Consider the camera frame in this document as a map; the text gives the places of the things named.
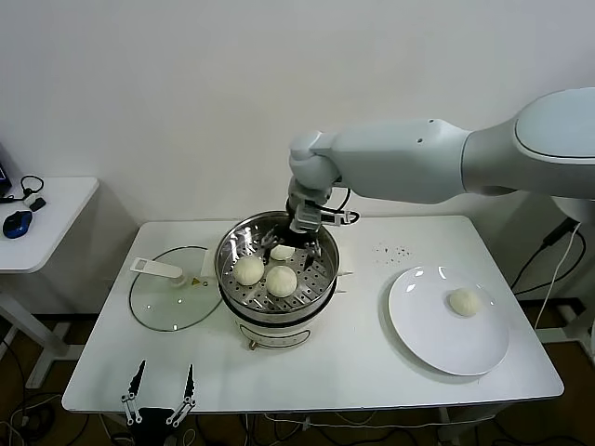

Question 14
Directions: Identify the stainless steel steamer basket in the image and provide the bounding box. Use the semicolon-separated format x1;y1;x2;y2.
216;211;339;313

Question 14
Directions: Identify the black power cable with adapter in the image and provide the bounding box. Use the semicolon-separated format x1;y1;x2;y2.
510;220;589;296

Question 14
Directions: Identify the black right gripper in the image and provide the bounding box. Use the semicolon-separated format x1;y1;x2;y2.
258;225;324;273

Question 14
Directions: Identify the white side table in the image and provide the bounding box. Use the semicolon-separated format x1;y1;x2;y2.
0;177;101;390

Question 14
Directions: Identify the white electric cooking pot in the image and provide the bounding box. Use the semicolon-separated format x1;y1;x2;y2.
200;245;355;352

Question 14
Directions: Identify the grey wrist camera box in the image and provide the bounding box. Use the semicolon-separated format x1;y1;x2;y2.
293;203;362;233

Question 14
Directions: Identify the blue computer mouse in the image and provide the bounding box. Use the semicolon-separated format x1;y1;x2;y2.
2;210;34;241

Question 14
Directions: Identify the white cable under table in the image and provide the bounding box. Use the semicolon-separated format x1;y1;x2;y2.
259;411;382;428

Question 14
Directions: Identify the dark laptop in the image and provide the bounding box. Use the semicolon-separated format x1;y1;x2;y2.
0;141;14;196

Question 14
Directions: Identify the white hanging cable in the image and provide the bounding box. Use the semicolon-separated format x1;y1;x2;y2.
535;222;582;329

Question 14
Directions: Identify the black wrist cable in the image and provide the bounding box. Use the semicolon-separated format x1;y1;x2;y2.
320;185;362;224

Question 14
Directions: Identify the white round plate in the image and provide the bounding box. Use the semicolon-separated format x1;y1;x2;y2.
388;265;511;376

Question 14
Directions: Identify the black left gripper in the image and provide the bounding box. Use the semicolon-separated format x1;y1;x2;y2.
120;359;196;446

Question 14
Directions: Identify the glass lid with white handle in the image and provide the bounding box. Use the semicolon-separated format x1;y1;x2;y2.
128;245;223;333

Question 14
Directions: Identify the black looped cable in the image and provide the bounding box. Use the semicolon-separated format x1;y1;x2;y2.
0;175;46;205

